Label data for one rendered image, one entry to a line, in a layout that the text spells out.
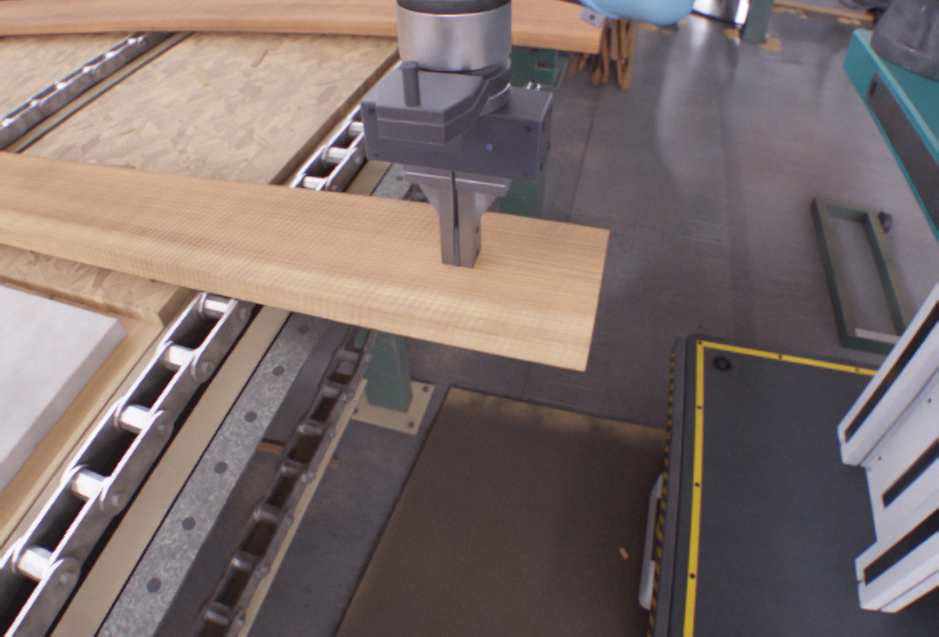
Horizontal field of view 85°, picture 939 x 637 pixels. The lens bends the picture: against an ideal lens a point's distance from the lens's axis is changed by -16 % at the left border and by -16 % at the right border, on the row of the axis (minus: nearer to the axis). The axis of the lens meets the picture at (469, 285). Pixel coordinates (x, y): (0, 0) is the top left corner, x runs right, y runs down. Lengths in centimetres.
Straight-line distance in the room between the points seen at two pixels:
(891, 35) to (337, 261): 68
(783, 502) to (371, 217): 82
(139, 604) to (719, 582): 79
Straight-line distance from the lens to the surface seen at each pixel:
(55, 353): 63
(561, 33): 101
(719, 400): 117
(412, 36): 39
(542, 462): 140
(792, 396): 124
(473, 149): 43
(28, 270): 77
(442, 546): 131
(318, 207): 60
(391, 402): 146
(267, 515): 78
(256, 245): 57
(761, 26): 391
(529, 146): 41
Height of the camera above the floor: 122
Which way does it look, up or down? 44 degrees down
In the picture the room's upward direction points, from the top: 1 degrees counter-clockwise
